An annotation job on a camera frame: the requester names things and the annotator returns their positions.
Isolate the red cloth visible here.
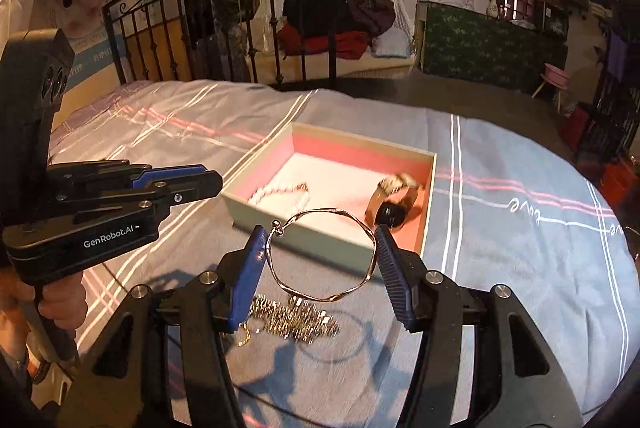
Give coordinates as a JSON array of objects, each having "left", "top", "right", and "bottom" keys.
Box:
[{"left": 277, "top": 25, "right": 372, "bottom": 60}]

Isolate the purple cloth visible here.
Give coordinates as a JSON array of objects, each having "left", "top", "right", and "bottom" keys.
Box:
[{"left": 607, "top": 30, "right": 629, "bottom": 70}]

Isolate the black metal rack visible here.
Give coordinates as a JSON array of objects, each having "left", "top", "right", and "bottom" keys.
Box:
[{"left": 575, "top": 28, "right": 640, "bottom": 169}]

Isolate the black iron bed frame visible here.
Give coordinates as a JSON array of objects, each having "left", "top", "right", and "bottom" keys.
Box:
[{"left": 102, "top": 0, "right": 337, "bottom": 92}]

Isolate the pale green jewelry box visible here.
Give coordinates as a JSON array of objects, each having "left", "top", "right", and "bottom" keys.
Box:
[{"left": 220, "top": 122, "right": 438, "bottom": 267}]

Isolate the gold chain necklace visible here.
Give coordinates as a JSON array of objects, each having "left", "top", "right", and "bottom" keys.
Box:
[{"left": 249, "top": 294, "right": 342, "bottom": 343}]

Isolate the black clothing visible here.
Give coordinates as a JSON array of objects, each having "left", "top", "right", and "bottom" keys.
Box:
[{"left": 282, "top": 0, "right": 354, "bottom": 34}]

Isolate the white pearl necklace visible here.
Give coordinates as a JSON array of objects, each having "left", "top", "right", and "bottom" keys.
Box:
[{"left": 247, "top": 180, "right": 314, "bottom": 217}]

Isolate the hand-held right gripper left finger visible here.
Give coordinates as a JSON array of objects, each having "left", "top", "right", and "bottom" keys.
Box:
[{"left": 57, "top": 225, "right": 268, "bottom": 428}]

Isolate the orange bucket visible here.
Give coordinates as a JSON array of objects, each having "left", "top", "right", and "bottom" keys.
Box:
[{"left": 600, "top": 158, "right": 639, "bottom": 200}]

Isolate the striped grey bed sheet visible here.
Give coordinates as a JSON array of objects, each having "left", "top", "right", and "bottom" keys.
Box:
[{"left": 47, "top": 79, "right": 632, "bottom": 428}]

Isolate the red bin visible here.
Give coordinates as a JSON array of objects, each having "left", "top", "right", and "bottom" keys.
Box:
[{"left": 561, "top": 104, "right": 594, "bottom": 145}]

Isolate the person's left forearm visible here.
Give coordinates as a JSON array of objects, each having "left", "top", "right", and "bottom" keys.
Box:
[{"left": 0, "top": 314, "right": 51, "bottom": 409}]

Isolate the person's left hand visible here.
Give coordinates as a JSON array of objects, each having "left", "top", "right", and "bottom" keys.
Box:
[{"left": 0, "top": 270, "right": 88, "bottom": 333}]

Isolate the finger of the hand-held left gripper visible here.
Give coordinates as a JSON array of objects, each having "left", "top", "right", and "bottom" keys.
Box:
[
  {"left": 47, "top": 160, "right": 208, "bottom": 196},
  {"left": 55, "top": 172, "right": 223, "bottom": 225}
]

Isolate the pink stool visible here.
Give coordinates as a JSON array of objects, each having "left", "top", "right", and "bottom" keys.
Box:
[{"left": 531, "top": 63, "right": 572, "bottom": 114}]

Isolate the dark brown jacket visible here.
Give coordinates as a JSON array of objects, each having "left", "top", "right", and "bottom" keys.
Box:
[{"left": 348, "top": 0, "right": 397, "bottom": 39}]

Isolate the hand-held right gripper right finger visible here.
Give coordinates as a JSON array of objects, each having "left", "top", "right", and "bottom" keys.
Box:
[{"left": 372, "top": 225, "right": 583, "bottom": 428}]

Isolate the light blue pillow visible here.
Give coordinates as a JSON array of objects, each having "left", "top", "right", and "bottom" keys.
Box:
[{"left": 372, "top": 30, "right": 412, "bottom": 59}]

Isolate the green patterned counter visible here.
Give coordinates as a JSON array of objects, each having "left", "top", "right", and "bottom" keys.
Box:
[{"left": 417, "top": 0, "right": 569, "bottom": 97}]

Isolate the black countertop appliance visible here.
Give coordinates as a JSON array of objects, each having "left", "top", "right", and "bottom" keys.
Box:
[{"left": 532, "top": 0, "right": 571, "bottom": 42}]

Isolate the gold bangle bracelet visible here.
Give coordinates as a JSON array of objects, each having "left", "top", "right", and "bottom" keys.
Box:
[{"left": 266, "top": 207, "right": 384, "bottom": 304}]

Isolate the black face wrist watch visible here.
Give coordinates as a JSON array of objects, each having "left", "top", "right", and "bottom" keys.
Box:
[{"left": 365, "top": 173, "right": 422, "bottom": 230}]

